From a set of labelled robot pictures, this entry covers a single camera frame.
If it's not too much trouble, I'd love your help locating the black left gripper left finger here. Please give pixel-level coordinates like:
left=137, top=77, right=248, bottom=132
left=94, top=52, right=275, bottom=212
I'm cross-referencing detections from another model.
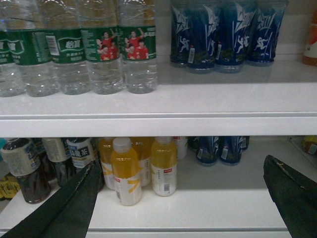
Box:
left=2, top=161, right=101, bottom=238

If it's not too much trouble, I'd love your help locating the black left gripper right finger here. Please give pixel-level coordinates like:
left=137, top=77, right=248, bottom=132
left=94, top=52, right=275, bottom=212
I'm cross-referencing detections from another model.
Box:
left=264, top=155, right=317, bottom=238

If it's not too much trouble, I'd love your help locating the white upper shelf board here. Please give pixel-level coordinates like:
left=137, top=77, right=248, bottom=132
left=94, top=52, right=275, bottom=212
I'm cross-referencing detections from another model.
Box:
left=0, top=57, right=317, bottom=137

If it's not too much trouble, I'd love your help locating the blue sports drink bottle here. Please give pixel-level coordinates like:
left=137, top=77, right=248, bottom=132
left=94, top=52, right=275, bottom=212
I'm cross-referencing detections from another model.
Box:
left=170, top=0, right=190, bottom=67
left=186, top=0, right=221, bottom=74
left=215, top=0, right=257, bottom=73
left=247, top=0, right=289, bottom=67

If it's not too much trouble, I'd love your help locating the oolong tea bottle blue label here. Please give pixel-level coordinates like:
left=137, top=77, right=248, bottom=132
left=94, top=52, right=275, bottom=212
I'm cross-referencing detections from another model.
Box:
left=66, top=137, right=105, bottom=193

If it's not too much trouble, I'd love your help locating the middle dark tea bottle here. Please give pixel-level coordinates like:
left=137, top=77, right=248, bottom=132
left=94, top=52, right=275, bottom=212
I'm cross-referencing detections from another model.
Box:
left=42, top=137, right=76, bottom=187

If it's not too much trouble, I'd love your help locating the front yellow juice bottle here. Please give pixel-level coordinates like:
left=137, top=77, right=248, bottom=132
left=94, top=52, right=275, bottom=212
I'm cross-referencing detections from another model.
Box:
left=110, top=137, right=142, bottom=206

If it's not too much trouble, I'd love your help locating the yellow juice bottle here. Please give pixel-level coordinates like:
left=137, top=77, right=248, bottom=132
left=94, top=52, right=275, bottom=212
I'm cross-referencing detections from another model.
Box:
left=151, top=136, right=177, bottom=197
left=98, top=137, right=115, bottom=190
left=110, top=137, right=142, bottom=206

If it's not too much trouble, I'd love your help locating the lower right blue drink bottle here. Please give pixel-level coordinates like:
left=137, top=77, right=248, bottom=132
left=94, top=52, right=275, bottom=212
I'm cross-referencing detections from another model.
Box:
left=219, top=136, right=243, bottom=166

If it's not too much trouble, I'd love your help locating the left yellow juice bottle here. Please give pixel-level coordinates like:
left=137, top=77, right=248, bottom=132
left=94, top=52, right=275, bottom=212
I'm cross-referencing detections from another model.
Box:
left=98, top=137, right=115, bottom=190

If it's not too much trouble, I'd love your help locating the front dark oolong tea bottle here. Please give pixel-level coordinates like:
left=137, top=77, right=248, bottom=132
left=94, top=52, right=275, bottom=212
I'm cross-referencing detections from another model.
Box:
left=0, top=138, right=51, bottom=204

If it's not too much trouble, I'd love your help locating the lower left blue drink bottle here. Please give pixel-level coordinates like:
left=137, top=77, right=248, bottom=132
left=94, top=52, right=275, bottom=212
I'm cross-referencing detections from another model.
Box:
left=196, top=136, right=219, bottom=167

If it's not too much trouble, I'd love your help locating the right yellow juice bottle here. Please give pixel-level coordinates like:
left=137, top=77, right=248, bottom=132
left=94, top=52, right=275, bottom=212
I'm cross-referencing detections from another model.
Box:
left=151, top=136, right=177, bottom=197

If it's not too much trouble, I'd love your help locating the orange drink bottle right edge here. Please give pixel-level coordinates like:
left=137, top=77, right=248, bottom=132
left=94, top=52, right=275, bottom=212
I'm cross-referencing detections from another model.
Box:
left=303, top=11, right=317, bottom=66

